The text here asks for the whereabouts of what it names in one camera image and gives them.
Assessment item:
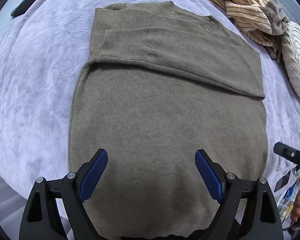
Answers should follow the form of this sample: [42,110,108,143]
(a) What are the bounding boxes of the olive knit sweater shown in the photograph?
[67,0,268,238]

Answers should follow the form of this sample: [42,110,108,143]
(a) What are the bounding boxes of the white ribbed cover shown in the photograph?
[0,167,24,214]

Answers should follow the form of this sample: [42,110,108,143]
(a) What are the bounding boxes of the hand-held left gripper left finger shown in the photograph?
[19,148,108,240]

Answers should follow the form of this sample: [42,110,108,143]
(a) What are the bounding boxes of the white quilted pillow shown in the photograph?
[281,21,300,102]

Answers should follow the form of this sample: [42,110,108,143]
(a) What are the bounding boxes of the grey fuzzy cloth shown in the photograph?
[261,0,290,63]

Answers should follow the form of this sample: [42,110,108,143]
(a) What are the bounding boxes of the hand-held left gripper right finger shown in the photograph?
[194,149,284,240]

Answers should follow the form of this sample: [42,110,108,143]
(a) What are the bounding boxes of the lavender plush blanket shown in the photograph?
[0,0,300,240]

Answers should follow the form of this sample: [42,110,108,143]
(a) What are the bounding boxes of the cream striped plush garment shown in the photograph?
[194,0,274,47]

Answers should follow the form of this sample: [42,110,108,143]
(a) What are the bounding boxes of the person's right hand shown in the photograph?
[290,174,300,224]

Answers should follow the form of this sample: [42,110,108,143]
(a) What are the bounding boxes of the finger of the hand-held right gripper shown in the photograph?
[274,142,300,167]

